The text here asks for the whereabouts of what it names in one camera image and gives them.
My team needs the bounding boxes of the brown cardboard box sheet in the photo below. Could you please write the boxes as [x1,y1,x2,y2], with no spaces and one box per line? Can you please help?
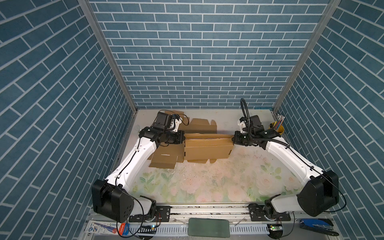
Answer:
[184,133,234,163]

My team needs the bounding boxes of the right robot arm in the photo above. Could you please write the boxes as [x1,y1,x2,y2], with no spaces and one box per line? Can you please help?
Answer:
[232,129,340,221]

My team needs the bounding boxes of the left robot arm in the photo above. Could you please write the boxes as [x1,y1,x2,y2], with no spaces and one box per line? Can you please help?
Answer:
[91,127,185,223]

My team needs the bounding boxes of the yellow pencil cup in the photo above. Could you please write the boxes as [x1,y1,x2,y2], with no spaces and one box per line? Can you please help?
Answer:
[269,122,285,135]

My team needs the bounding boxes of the coloured pencils bundle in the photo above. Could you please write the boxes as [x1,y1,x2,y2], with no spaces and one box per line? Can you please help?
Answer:
[274,114,286,130]

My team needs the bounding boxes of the green rectangular pad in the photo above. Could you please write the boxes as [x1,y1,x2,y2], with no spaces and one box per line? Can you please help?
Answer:
[188,218,230,238]

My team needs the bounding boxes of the blue black pliers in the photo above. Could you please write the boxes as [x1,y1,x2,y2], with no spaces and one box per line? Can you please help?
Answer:
[300,219,340,237]

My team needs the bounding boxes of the white printed package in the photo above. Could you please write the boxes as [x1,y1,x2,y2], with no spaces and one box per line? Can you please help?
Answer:
[84,221,130,237]

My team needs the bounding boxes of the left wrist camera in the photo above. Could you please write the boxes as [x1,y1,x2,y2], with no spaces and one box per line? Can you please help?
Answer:
[151,110,183,133]

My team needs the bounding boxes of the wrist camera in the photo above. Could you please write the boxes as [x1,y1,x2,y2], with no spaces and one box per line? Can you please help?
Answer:
[151,110,183,133]
[238,115,265,135]

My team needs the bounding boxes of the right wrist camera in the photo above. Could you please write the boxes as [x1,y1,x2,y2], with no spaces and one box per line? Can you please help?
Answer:
[238,115,265,135]

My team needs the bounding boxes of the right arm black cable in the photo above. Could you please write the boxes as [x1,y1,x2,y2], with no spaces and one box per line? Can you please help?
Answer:
[239,97,252,133]

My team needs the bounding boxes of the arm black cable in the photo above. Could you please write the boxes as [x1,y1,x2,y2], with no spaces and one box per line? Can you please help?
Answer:
[239,97,252,133]
[115,194,145,239]

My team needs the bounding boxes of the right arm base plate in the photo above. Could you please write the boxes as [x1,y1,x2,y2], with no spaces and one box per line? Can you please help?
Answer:
[248,203,291,222]

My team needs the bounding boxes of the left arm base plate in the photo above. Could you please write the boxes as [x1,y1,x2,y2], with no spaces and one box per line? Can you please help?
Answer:
[129,206,171,223]

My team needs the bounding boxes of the aluminium front rail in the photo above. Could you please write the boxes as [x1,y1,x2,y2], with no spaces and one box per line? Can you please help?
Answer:
[79,203,341,240]

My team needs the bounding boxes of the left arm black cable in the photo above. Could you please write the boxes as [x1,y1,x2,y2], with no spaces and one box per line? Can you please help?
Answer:
[115,194,145,239]

